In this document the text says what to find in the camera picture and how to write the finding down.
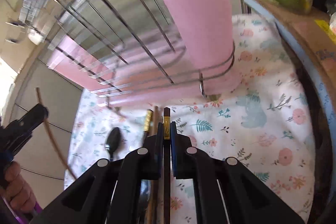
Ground dark chopstick gold band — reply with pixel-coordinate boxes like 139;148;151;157
163;107;170;224

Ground dark brown chopstick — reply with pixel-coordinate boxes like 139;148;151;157
142;109;153;143

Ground kitchen counter cabinets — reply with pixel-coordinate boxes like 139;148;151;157
0;0;106;210

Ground left hand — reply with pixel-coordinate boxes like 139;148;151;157
1;161;37;213

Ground black spoon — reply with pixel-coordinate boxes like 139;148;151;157
105;127;121;161

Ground brown chopstick on cloth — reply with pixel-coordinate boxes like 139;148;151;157
145;105;161;224

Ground pink drip tray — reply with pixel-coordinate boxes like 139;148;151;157
89;29;242;109

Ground floral bear tablecloth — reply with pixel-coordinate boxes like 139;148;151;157
64;15;315;221

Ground pink cup left side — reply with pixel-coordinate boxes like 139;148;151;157
47;36;114;91

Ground pink cup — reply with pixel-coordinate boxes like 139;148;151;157
47;36;114;91
150;0;237;77

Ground pink cup right side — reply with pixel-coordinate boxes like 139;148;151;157
150;0;237;77

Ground cardboard box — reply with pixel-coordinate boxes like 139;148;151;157
244;0;335;101

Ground metal wire utensil rack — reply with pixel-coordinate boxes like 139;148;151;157
4;0;247;109

